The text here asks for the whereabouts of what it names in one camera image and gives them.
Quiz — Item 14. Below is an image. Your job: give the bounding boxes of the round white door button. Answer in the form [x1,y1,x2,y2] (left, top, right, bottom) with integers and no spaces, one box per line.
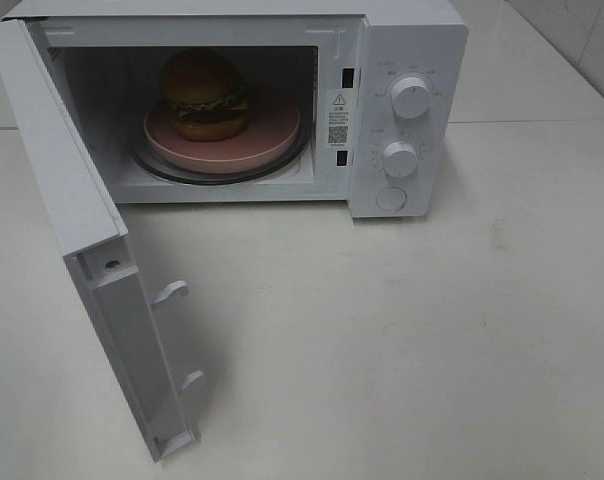
[375,187,407,212]

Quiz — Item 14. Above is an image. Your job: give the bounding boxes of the pink round plate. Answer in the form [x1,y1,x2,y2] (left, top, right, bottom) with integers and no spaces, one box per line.
[143,86,302,175]

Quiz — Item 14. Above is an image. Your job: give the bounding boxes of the burger with lettuce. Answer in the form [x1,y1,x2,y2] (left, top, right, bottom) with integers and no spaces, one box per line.
[161,48,249,142]

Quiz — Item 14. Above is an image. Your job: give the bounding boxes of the white microwave door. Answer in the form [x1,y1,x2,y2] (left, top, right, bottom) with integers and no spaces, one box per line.
[0,20,205,461]

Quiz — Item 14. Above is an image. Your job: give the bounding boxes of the lower white timer knob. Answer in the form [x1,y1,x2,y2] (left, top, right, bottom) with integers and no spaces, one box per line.
[382,141,419,178]

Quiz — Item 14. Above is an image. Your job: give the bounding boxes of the white warning label sticker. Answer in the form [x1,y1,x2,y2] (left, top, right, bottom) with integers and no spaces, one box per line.
[324,88,353,148]

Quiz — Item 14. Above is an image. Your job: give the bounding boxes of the white microwave oven body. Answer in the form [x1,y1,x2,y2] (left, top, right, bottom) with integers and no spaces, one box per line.
[0,1,468,218]

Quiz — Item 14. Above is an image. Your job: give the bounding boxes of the glass microwave turntable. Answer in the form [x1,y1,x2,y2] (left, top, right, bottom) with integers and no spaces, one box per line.
[128,126,313,186]

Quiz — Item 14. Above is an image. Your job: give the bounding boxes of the upper white power knob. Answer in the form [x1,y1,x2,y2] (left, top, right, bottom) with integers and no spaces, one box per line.
[389,72,433,120]

